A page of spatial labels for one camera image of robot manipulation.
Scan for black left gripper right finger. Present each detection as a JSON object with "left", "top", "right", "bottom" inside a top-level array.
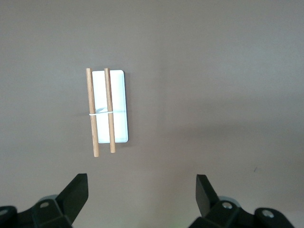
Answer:
[{"left": 189, "top": 174, "right": 296, "bottom": 228}]

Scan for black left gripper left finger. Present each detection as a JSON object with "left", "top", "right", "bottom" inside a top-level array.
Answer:
[{"left": 0, "top": 173, "right": 89, "bottom": 228}]

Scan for wooden rack rod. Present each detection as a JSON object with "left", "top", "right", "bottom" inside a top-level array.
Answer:
[
  {"left": 104, "top": 68, "right": 116, "bottom": 153},
  {"left": 85, "top": 68, "right": 100, "bottom": 158}
]

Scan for white towel rack base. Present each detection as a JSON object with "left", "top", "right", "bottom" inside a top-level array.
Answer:
[{"left": 91, "top": 69, "right": 129, "bottom": 144}]

